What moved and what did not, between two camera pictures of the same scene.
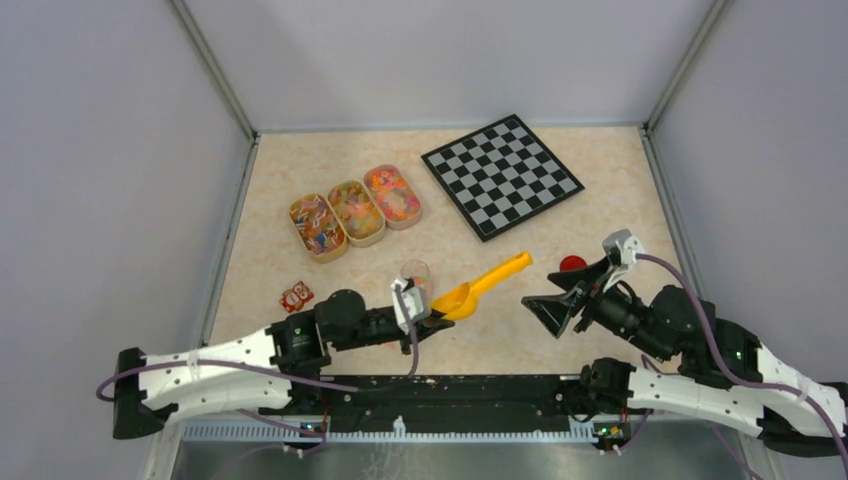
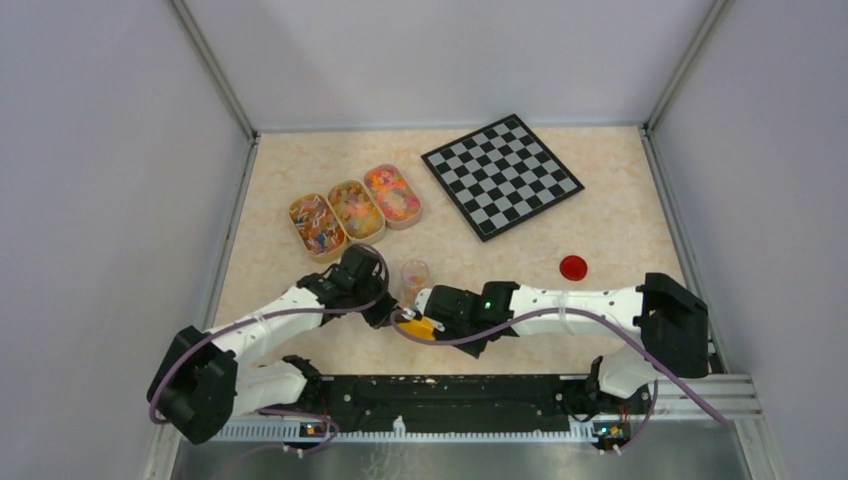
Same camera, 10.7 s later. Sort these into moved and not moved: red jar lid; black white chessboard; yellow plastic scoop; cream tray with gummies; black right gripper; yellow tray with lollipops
Moved: black right gripper; yellow plastic scoop
Not moved: cream tray with gummies; black white chessboard; yellow tray with lollipops; red jar lid
